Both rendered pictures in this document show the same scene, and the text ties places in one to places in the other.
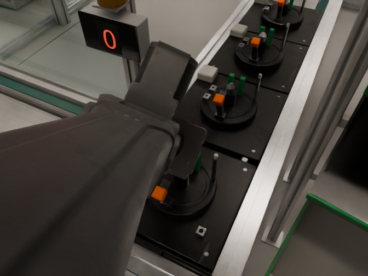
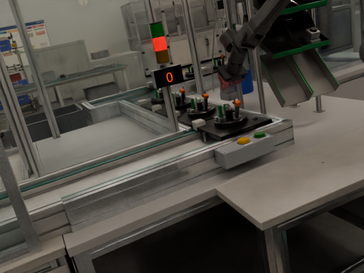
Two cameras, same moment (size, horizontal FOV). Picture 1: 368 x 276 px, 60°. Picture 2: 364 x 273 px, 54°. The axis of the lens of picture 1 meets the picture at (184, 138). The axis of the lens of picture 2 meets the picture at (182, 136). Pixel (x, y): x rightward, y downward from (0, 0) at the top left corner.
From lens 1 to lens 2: 129 cm
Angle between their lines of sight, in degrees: 50
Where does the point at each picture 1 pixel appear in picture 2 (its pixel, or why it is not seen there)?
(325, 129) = (256, 54)
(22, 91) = (103, 163)
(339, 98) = not seen: hidden behind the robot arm
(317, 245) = (283, 89)
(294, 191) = (261, 90)
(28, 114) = (119, 169)
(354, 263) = (293, 85)
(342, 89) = not seen: hidden behind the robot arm
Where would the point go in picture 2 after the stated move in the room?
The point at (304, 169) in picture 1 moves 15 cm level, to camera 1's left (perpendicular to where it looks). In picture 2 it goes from (259, 75) to (242, 84)
